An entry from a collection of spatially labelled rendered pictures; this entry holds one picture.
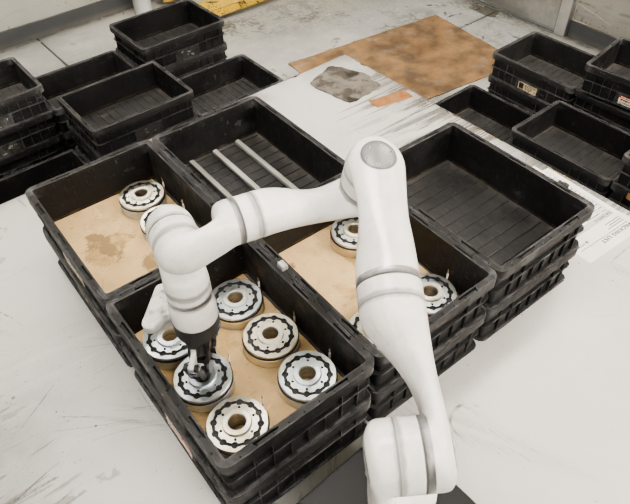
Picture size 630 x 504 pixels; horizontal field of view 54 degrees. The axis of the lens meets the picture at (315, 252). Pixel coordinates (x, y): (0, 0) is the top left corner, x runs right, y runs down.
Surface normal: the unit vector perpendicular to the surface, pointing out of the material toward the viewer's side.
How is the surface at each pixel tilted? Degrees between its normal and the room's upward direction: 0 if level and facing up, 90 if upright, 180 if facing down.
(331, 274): 0
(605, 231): 0
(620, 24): 90
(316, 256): 0
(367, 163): 17
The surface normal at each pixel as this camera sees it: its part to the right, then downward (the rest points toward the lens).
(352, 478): -0.08, -0.68
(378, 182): 0.00, -0.44
